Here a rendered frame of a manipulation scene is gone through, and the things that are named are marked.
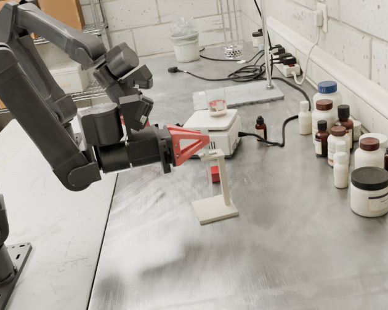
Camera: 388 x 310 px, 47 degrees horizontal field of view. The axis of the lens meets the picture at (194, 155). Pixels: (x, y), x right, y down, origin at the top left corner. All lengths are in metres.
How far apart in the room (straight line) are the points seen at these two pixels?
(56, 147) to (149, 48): 2.84
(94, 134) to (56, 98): 0.54
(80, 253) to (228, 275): 0.30
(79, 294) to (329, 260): 0.42
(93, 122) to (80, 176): 0.10
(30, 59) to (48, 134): 0.58
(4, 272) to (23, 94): 0.32
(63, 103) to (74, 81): 2.05
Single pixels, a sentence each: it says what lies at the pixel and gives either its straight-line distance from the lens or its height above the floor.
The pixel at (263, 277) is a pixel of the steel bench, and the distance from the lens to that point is 0.75.
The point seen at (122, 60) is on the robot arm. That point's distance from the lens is 1.15.
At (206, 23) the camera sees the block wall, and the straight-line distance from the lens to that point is 3.56.
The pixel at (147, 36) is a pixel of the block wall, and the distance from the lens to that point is 3.57.
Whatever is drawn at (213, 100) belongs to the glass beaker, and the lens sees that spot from 1.13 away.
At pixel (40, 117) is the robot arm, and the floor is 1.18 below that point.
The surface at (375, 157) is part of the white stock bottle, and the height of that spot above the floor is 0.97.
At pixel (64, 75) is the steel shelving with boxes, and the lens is 3.38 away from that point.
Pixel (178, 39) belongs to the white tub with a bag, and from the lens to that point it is 2.14.
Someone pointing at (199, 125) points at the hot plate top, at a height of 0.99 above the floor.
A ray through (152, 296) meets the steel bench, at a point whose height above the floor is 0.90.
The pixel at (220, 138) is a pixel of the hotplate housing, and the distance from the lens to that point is 1.10.
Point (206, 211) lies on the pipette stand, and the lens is 0.91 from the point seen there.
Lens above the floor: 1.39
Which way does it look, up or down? 25 degrees down
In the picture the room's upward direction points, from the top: 10 degrees counter-clockwise
